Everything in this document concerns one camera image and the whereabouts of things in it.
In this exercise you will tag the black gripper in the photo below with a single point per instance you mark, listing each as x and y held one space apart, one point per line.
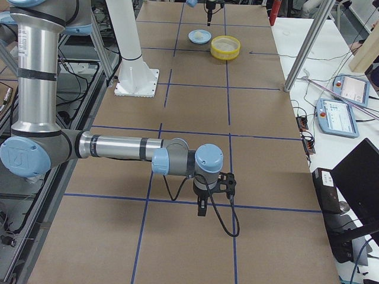
201 194
209 12

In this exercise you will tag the white steamed bun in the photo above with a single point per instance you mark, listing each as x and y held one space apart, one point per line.
198 35

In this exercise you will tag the yellow bamboo steamer basket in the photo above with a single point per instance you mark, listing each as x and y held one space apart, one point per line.
225 47

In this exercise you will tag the light blue plate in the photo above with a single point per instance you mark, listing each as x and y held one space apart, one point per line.
206 37

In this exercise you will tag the red fire extinguisher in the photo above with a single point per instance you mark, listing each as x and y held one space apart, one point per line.
274 11

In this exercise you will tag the brown paper table cover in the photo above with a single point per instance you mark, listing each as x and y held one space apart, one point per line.
120 223

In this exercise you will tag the metal reacher grabber stick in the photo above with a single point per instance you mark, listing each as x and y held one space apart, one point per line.
352 104

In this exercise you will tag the lower orange black connector block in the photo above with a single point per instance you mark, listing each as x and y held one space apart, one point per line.
308 146

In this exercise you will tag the orange black connector block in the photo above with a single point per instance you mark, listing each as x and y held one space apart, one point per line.
302 123
308 146

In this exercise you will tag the black computer box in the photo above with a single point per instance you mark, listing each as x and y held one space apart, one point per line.
326 191

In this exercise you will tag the upper orange black connector block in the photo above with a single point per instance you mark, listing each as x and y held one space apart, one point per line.
302 123

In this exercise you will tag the black monitor on stand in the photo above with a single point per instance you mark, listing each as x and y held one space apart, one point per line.
356 177

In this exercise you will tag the near blue teach pendant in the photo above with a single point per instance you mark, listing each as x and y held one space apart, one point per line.
336 118

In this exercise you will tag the blue teach pendant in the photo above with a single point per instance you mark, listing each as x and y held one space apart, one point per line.
336 118
352 88

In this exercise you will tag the wooden beam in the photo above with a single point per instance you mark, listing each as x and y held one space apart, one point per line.
365 53

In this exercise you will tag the far blue teach pendant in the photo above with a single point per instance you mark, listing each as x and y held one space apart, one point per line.
352 88

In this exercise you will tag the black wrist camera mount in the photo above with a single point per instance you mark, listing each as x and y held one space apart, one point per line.
226 184

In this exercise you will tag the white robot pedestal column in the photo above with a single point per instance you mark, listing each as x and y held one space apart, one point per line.
135 78

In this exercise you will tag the aluminium frame post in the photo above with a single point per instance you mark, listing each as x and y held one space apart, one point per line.
308 42

